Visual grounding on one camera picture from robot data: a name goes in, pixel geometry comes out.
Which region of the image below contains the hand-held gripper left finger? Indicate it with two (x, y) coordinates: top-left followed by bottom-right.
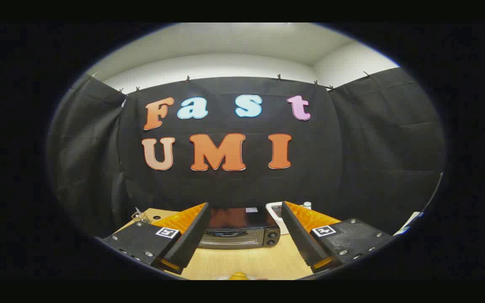
(104, 202), (211, 275)

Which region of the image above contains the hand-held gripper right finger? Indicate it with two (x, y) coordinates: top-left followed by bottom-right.
(281, 201), (392, 274)

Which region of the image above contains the black toaster oven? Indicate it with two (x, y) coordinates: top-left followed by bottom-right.
(198, 206), (282, 250)

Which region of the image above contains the white pop-up toaster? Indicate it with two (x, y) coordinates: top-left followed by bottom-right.
(266, 202), (289, 235)

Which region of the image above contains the white plate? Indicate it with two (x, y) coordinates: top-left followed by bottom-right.
(215, 275), (268, 281)

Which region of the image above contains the wire mesh basket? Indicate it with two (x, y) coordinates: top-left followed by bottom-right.
(131, 207), (150, 223)

